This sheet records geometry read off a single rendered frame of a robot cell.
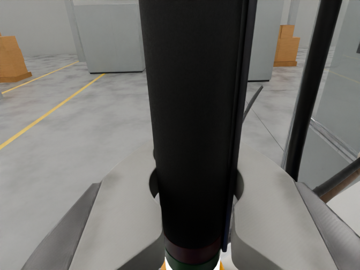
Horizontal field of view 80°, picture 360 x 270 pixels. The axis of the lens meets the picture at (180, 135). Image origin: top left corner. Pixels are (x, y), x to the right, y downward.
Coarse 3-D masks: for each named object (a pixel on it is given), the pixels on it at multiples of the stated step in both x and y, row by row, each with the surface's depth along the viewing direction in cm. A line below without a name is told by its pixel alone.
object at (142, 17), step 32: (160, 0) 6; (192, 0) 6; (224, 0) 6; (160, 32) 6; (192, 32) 6; (224, 32) 6; (160, 64) 7; (192, 64) 6; (224, 64) 7; (160, 96) 7; (192, 96) 7; (224, 96) 7; (160, 128) 8; (192, 128) 7; (224, 128) 8; (160, 160) 9; (192, 160) 8; (224, 160) 9; (160, 192) 10; (192, 192) 9; (224, 192) 10; (192, 224) 10
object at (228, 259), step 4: (228, 256) 18; (224, 260) 18; (228, 260) 17; (224, 264) 17; (228, 264) 17; (232, 264) 17; (224, 268) 17; (228, 268) 17; (232, 268) 17; (236, 268) 17
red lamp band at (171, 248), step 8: (168, 240) 11; (216, 240) 11; (168, 248) 11; (176, 248) 11; (184, 248) 10; (200, 248) 10; (208, 248) 11; (216, 248) 11; (176, 256) 11; (184, 256) 11; (192, 256) 11; (200, 256) 11; (208, 256) 11
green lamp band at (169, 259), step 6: (168, 258) 12; (216, 258) 12; (168, 264) 12; (174, 264) 12; (180, 264) 11; (186, 264) 11; (198, 264) 11; (204, 264) 11; (210, 264) 11; (216, 264) 12
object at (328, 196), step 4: (356, 172) 27; (352, 176) 26; (356, 176) 27; (344, 180) 26; (348, 180) 26; (352, 180) 26; (340, 184) 25; (344, 184) 25; (348, 184) 26; (336, 188) 25; (340, 188) 25; (328, 192) 24; (332, 192) 24; (336, 192) 25; (324, 196) 24; (328, 196) 24; (332, 196) 24; (324, 200) 23; (328, 200) 24
